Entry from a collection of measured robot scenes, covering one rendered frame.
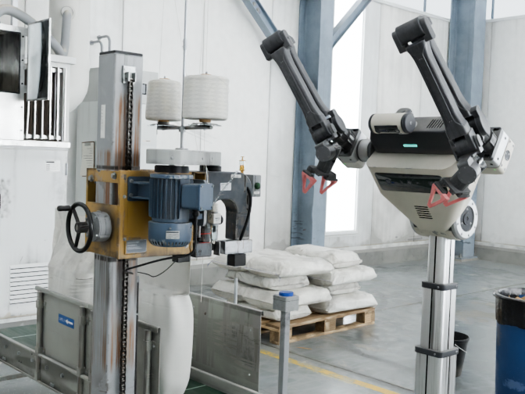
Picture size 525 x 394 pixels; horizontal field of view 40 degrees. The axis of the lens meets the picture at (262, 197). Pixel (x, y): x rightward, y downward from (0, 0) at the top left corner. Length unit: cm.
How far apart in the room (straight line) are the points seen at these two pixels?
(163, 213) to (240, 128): 577
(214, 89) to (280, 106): 609
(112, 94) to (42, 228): 296
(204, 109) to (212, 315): 120
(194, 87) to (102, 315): 88
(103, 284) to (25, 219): 278
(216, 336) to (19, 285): 236
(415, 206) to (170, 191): 92
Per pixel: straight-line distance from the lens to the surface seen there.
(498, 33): 1144
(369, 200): 992
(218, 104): 255
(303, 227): 880
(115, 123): 261
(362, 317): 632
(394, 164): 266
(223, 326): 335
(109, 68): 265
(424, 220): 277
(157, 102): 277
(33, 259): 547
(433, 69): 220
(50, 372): 365
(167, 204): 246
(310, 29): 892
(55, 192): 550
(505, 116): 1120
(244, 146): 824
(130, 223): 259
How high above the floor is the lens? 139
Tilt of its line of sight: 3 degrees down
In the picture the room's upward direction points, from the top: 2 degrees clockwise
